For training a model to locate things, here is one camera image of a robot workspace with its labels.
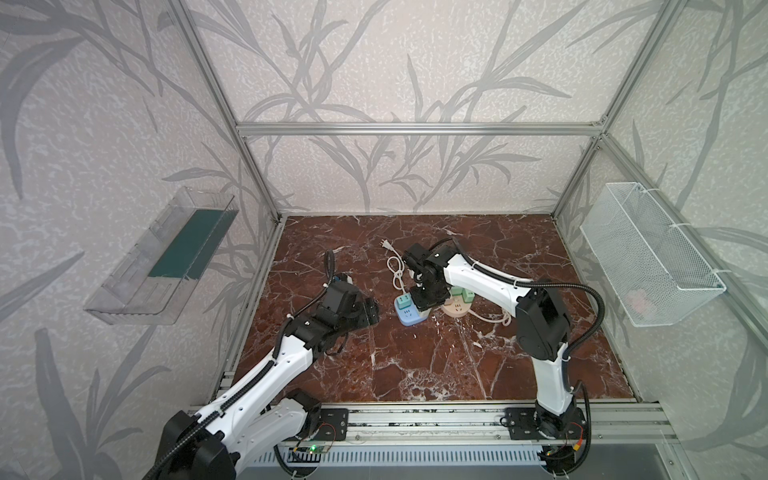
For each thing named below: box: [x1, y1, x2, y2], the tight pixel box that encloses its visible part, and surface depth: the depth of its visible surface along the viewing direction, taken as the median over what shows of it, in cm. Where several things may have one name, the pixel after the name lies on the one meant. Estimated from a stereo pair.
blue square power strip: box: [394, 294, 428, 326], surface depth 92 cm
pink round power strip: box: [441, 295, 471, 317], surface depth 94 cm
